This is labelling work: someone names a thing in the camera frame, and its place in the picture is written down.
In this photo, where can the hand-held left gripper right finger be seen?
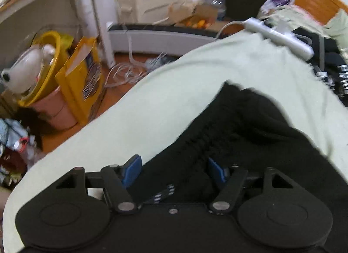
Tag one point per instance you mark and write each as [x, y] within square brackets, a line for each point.
[217, 172]

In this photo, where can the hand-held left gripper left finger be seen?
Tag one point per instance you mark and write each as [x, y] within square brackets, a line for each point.
[132, 171]

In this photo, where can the black pants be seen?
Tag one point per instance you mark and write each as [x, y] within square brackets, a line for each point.
[258, 138]

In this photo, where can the light green bedsheet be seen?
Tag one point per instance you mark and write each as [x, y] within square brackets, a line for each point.
[168, 100]

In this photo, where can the pink bucket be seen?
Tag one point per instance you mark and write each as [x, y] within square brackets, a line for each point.
[58, 111]

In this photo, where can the yellow paper bag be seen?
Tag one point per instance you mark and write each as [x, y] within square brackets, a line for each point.
[81, 79]

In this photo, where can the yellow plastic basin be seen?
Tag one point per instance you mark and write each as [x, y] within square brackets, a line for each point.
[51, 60]

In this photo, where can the white round appliance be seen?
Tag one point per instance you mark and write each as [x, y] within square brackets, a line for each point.
[24, 70]

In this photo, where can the white power strip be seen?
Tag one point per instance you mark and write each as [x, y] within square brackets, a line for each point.
[274, 35]

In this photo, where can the oranges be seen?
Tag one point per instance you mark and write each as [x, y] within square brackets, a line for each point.
[199, 23]

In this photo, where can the cardboard box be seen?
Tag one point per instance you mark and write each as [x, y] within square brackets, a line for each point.
[201, 12]

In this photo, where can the black printed garment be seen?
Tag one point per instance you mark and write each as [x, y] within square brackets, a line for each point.
[334, 60]

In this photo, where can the clear plastic water bottle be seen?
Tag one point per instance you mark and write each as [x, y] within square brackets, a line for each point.
[216, 2]

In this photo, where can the crumpled light green blanket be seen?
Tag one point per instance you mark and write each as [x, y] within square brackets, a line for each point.
[288, 15]

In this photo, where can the pink cloth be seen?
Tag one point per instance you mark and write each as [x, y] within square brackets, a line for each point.
[306, 12]

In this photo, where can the white desk with wooden top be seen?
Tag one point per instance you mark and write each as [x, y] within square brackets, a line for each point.
[40, 5]

